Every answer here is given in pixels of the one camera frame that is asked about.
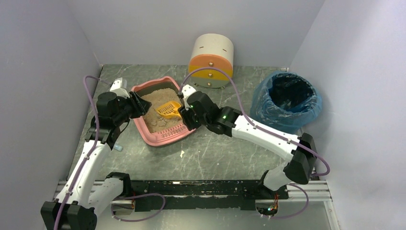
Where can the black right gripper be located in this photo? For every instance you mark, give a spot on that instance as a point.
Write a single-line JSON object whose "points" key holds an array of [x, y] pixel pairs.
{"points": [[186, 117]]}

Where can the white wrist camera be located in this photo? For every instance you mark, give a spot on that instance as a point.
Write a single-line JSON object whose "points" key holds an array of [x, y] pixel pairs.
{"points": [[186, 91], [119, 88]]}

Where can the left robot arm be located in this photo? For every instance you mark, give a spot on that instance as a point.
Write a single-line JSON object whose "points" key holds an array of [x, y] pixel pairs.
{"points": [[76, 207]]}

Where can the black bin with blue bag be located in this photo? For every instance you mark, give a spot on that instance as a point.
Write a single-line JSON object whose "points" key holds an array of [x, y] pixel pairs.
{"points": [[286, 102]]}

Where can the round pastel drawer cabinet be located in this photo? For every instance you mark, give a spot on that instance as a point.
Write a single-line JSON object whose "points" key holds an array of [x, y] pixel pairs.
{"points": [[216, 51]]}

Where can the small light blue object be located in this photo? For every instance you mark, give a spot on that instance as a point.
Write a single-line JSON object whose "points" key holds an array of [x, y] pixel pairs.
{"points": [[118, 147]]}

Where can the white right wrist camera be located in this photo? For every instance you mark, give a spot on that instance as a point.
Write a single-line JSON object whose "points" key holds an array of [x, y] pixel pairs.
{"points": [[186, 91]]}

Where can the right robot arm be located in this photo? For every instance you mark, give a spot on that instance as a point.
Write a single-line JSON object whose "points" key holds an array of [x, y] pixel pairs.
{"points": [[298, 161]]}

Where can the pink cat litter box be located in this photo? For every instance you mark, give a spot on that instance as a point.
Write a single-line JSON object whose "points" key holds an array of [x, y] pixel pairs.
{"points": [[166, 136]]}

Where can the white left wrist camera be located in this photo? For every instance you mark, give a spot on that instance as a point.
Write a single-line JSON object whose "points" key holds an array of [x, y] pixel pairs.
{"points": [[119, 88]]}

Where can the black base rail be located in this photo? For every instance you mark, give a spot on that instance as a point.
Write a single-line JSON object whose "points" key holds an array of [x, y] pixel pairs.
{"points": [[202, 194]]}

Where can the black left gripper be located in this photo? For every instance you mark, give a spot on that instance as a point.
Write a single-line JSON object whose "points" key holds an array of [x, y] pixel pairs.
{"points": [[136, 104]]}

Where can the yellow litter scoop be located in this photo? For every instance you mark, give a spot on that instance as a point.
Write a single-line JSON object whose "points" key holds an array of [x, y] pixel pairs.
{"points": [[169, 110]]}

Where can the beige cat litter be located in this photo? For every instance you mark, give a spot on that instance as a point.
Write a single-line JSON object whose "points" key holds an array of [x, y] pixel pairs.
{"points": [[155, 122]]}

